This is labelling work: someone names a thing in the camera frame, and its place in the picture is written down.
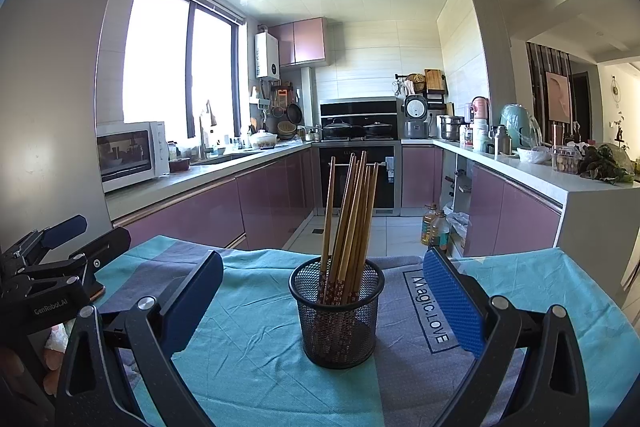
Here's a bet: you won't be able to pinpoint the white plastic canister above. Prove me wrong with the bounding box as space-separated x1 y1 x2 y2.
472 119 493 152

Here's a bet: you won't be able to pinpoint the bunch of wooden chopsticks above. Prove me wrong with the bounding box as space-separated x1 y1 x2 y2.
316 150 381 348

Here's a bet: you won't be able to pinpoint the kitchen window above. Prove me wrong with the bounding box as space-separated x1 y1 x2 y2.
122 0 247 142

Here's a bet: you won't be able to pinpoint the grey refrigerator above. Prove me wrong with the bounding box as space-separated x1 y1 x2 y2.
0 0 141 253

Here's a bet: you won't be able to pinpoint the green leafy vegetables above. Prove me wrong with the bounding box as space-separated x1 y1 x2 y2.
580 144 636 184

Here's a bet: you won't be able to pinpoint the white wall water heater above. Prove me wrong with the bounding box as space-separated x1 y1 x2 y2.
255 32 281 82

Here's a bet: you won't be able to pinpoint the person's left hand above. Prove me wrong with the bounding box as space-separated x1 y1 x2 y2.
42 347 69 387

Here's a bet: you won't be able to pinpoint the black wok with lid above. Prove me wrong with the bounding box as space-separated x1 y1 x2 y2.
322 118 364 140

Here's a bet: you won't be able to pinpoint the purple wall cabinet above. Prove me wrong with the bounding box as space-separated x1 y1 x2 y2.
267 18 329 68

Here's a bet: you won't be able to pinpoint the black mesh utensil holder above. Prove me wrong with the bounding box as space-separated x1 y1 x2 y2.
289 256 386 369

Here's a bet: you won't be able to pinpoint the clear plastic bag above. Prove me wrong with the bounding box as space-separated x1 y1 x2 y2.
445 207 471 238

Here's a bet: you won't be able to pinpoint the white countertop oven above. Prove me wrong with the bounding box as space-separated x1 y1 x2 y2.
96 121 170 194

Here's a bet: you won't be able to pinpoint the dark striped partition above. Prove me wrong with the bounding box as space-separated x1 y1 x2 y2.
526 42 574 142

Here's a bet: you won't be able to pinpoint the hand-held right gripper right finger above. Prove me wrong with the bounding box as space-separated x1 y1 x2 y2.
423 247 591 427

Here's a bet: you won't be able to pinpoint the dark cooking oil bottle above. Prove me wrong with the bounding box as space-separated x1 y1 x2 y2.
430 212 449 251

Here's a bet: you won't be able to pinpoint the white casserole pot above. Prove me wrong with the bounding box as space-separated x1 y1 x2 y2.
248 130 279 150

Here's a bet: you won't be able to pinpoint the pink electric kettle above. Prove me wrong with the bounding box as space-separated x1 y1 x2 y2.
470 97 490 128

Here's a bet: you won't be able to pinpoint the black wall rack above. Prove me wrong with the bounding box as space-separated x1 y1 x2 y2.
394 69 447 110

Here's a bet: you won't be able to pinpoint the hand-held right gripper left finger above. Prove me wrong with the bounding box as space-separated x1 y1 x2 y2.
55 251 224 427

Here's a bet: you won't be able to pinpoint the clear plastic food box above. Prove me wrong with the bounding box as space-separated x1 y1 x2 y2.
551 146 583 173

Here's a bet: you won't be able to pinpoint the black integrated stove oven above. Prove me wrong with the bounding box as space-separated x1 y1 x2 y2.
319 97 404 217

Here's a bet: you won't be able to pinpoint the teal and grey tablecloth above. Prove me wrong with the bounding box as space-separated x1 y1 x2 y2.
92 234 623 427

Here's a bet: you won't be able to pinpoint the pink framed wall picture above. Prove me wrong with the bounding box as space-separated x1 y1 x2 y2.
545 72 572 123

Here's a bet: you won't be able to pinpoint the purple kitchen base cabinet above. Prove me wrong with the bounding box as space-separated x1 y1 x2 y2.
105 142 321 253
400 138 640 308

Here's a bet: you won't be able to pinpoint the yellow cooking oil bottle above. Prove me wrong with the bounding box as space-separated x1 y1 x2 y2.
421 204 437 248

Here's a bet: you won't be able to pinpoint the steel thermos bottle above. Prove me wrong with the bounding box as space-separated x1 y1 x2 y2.
494 124 512 156

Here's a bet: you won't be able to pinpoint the grey rice cooker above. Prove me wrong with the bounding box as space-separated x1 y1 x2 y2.
403 94 431 140

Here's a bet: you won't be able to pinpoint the black pan with lid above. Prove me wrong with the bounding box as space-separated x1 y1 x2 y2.
363 122 399 139

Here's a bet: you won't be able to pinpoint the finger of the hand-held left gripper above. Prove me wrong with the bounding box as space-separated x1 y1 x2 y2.
22 227 132 295
0 214 88 268

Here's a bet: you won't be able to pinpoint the stainless steel pot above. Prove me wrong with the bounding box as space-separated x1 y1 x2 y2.
439 115 466 143

